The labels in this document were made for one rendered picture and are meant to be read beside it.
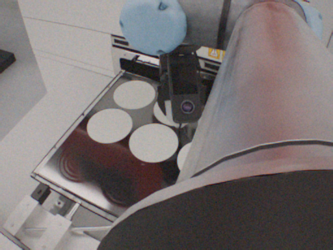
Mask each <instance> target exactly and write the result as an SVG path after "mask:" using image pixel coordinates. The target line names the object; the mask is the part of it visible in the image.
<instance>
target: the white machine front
mask: <svg viewBox="0 0 333 250"><path fill-rule="evenodd" d="M126 1H127V0H18V3H19V4H18V5H19V7H20V10H21V11H20V12H21V15H22V16H23V21H24V24H25V28H26V30H27V34H28V37H29V40H30V43H31V47H32V49H33V52H34V54H35V55H39V56H43V57H46V58H50V59H53V60H56V61H60V62H62V63H67V64H70V65H72V66H78V67H80V68H84V69H86V70H91V71H93V72H97V73H99V74H103V75H105V76H111V77H114V76H115V75H114V67H113V61H112V57H111V47H112V46H113V45H114V44H112V40H111V36H117V37H120V38H125V37H124V36H123V34H122V31H121V29H120V23H119V21H120V12H121V11H122V8H123V6H124V5H125V3H126ZM208 51H209V48H207V47H203V46H202V47H201V48H200V49H199V50H198V51H196V52H197V56H198V58H201V59H205V60H208V61H212V62H215V63H219V64H221V62H222V52H223V51H222V50H221V52H220V58H219V59H216V58H213V57H209V56H208ZM123 62H124V66H125V67H126V68H129V69H132V70H136V71H138V72H142V73H147V74H151V75H153V76H157V77H160V73H159V72H158V71H155V70H151V69H149V68H145V67H140V66H136V65H134V64H130V63H128V61H127V59H125V58H123Z"/></svg>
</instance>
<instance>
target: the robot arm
mask: <svg viewBox="0 0 333 250"><path fill-rule="evenodd" d="M322 19H323V17H322V15H321V13H320V11H318V10H317V9H316V8H314V7H311V6H308V5H305V4H302V3H301V2H300V1H297V0H127V1H126V3H125V5H124V6H123V8H122V11H121V12H120V21H119V23H120V29H121V31H122V34H123V36H124V37H125V38H126V40H127V41H128V42H129V44H130V45H131V46H133V47H134V48H135V49H137V50H139V51H140V52H142V53H145V54H147V55H159V73H160V79H161V86H158V87H157V92H156V97H157V105H158V107H159V108H160V110H161V111H162V112H163V114H164V116H166V118H167V119H168V120H169V121H170V123H171V124H172V125H173V126H175V127H176V128H183V127H184V126H185V125H186V124H190V123H197V122H198V121H199V119H200V118H201V119H200V123H199V125H198V128H197V130H196V133H195V135H194V137H193V140H192V143H191V145H190V147H189V151H188V153H187V155H186V158H185V161H184V164H183V167H182V169H181V172H180V175H178V178H177V180H176V183H175V184H174V185H172V186H169V187H166V188H165V189H162V190H159V191H156V192H155V193H152V194H151V195H150V196H148V197H146V198H145V199H143V200H141V201H140V202H138V203H137V204H135V205H133V206H131V207H130V208H128V209H127V210H126V212H125V213H124V214H122V215H121V216H120V217H119V218H118V219H117V220H115V221H114V223H113V225H112V226H111V227H110V229H109V230H108V231H107V233H106V235H105V236H104V237H103V238H102V240H101V242H100V243H99V245H98V247H97V249H96V250H333V56H332V54H331V53H330V52H329V50H328V49H327V48H326V47H325V45H324V44H323V43H322V41H321V40H322V35H323V21H322ZM202 46H203V47H207V48H213V49H216V50H222V51H225V52H226V53H225V54H224V57H223V59H222V62H221V64H220V67H219V68H220V69H219V72H218V74H217V77H216V79H215V82H214V84H213V87H212V89H211V92H210V95H209V98H208V100H207V104H206V106H205V109H204V112H203V114H202V106H203V104H204V102H205V99H206V88H207V87H206V84H205V83H202V81H203V80H204V77H203V75H202V74H200V71H201V66H200V62H199V60H198V56H197V52H196V51H198V50H199V49H200V48H201V47H202ZM192 53H194V54H192ZM162 54H164V55H162Z"/></svg>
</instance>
